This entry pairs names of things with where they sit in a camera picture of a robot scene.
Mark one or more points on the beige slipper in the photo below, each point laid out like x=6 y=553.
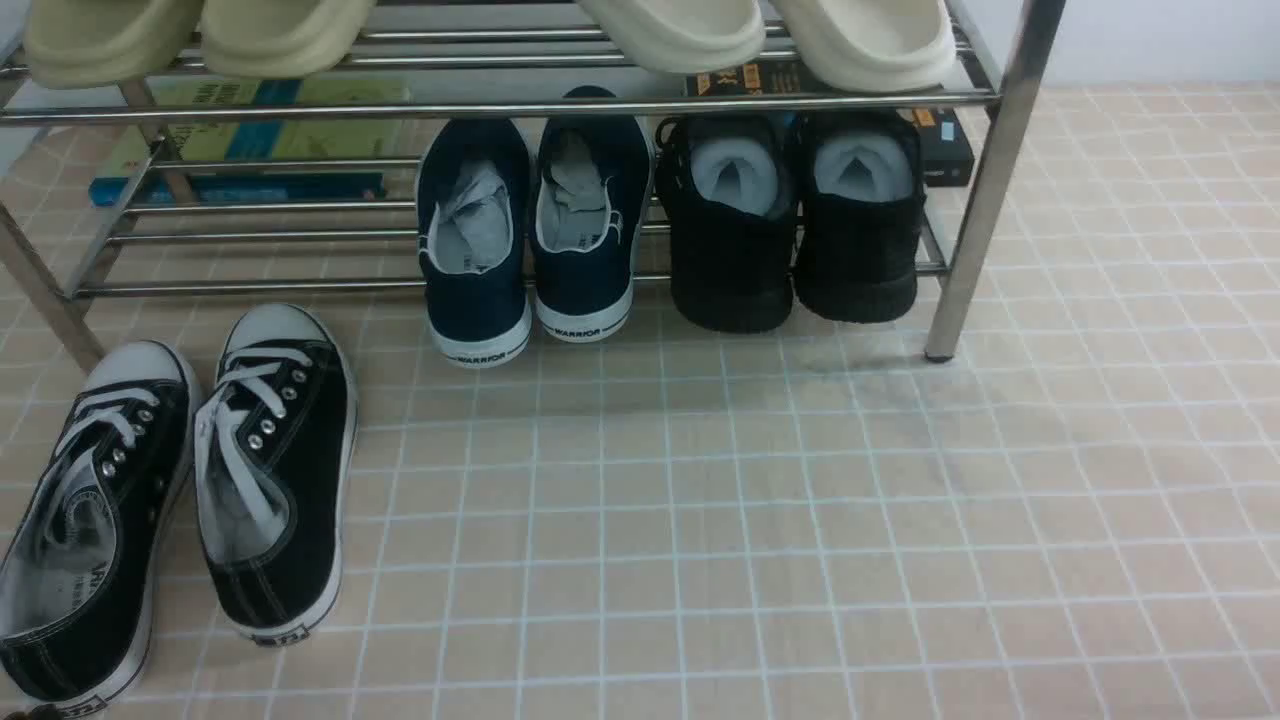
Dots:
x=279 y=39
x=85 y=44

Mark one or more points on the navy canvas shoe right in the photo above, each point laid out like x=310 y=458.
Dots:
x=593 y=186

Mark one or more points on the black canvas sneaker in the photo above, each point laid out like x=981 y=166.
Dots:
x=79 y=578
x=272 y=448

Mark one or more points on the beige slipper far left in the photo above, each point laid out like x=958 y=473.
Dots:
x=85 y=44

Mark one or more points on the silver metal shoe rack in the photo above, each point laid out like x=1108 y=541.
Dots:
x=160 y=187

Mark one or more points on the black canvas sneaker left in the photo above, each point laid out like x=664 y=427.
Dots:
x=79 y=578

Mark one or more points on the black knit shoe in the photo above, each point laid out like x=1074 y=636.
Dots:
x=731 y=205
x=862 y=198

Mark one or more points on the cream slipper far right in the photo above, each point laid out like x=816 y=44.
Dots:
x=878 y=47

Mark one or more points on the green and blue book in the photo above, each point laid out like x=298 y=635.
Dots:
x=269 y=140

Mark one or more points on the cream slipper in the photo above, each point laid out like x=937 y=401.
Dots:
x=878 y=47
x=682 y=37

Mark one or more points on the navy canvas shoe left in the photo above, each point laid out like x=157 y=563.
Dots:
x=472 y=196

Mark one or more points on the black canvas sneaker right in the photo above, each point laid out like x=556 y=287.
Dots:
x=272 y=448

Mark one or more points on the navy canvas shoe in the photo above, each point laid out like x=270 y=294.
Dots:
x=472 y=196
x=593 y=186

